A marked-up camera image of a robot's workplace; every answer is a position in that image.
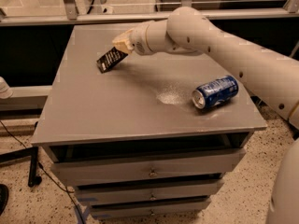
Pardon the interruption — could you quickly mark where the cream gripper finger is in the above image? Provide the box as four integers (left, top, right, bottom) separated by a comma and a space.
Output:
121, 28, 134, 39
112, 37, 134, 54

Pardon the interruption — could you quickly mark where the black rxbar chocolate bar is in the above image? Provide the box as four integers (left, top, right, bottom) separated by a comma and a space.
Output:
96, 47, 128, 73

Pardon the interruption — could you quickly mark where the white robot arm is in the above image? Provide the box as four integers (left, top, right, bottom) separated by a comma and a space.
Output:
112, 7, 299, 224

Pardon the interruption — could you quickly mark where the grey metal railing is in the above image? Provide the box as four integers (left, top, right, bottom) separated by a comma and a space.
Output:
0, 0, 299, 26

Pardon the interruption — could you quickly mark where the grey drawer cabinet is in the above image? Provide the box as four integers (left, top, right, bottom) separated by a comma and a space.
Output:
31, 21, 268, 220

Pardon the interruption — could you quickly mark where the blue soda can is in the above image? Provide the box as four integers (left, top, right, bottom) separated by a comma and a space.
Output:
192, 76, 238, 109

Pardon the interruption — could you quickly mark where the white cylindrical object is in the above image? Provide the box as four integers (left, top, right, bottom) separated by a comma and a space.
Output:
0, 77, 13, 99

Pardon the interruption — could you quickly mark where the top grey drawer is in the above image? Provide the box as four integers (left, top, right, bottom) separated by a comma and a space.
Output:
51, 148, 246, 186

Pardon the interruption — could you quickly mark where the grey drawer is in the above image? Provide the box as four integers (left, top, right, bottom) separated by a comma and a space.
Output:
76, 176, 223, 205
90, 196, 210, 219
51, 148, 246, 186

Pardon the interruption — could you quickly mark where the middle grey drawer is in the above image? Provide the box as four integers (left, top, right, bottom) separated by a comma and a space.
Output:
76, 176, 223, 205

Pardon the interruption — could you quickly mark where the black metal stand leg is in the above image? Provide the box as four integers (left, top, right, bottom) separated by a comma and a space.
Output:
0, 146, 43, 188

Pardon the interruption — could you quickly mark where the bottom grey drawer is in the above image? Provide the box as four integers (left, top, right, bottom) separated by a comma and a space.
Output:
90, 196, 210, 219

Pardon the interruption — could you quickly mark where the black shoe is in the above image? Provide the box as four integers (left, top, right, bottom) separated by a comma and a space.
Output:
0, 184, 9, 216

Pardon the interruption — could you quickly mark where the black floor cable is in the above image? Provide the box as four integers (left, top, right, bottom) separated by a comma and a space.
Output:
0, 119, 87, 224

